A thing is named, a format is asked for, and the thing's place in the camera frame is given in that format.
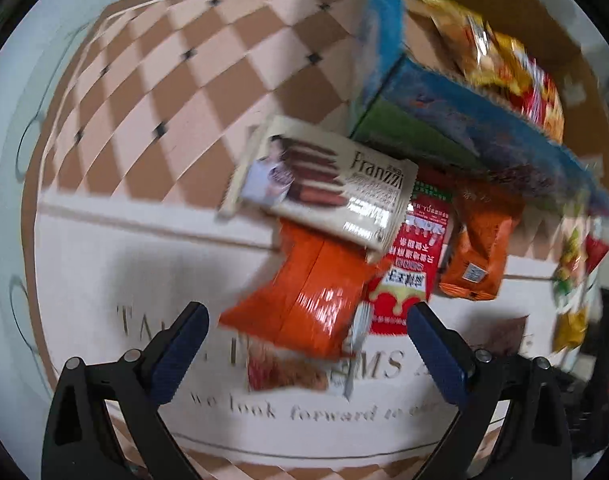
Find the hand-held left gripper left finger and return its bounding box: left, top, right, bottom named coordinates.
left=41, top=301, right=210, bottom=480

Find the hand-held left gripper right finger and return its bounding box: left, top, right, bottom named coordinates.
left=407, top=301, right=573, bottom=480

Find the colourful candy ball packet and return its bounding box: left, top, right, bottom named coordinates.
left=552, top=225, right=593, bottom=311

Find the blue printed cardboard box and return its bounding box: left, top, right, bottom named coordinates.
left=349, top=0, right=609, bottom=217

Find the brown snack packet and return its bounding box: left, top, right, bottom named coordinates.
left=462, top=314, right=530, bottom=358

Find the red white snack packet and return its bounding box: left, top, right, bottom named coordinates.
left=365, top=167, right=458, bottom=336

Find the red spicy strip packet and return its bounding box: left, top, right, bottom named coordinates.
left=247, top=305, right=373, bottom=401

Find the small orange snack packet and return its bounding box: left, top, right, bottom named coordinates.
left=437, top=180, right=526, bottom=302

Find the small yellow snack packet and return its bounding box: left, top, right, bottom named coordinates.
left=552, top=307, right=590, bottom=353

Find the large orange snack packet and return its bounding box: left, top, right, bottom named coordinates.
left=219, top=220, right=380, bottom=358

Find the cream wafer biscuit box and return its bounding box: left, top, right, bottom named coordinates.
left=217, top=115, right=419, bottom=253

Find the yellow red snack packet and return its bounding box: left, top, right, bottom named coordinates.
left=467, top=30, right=566, bottom=142

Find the orange yellow snack packet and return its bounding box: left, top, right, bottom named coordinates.
left=419, top=0, right=490, bottom=86

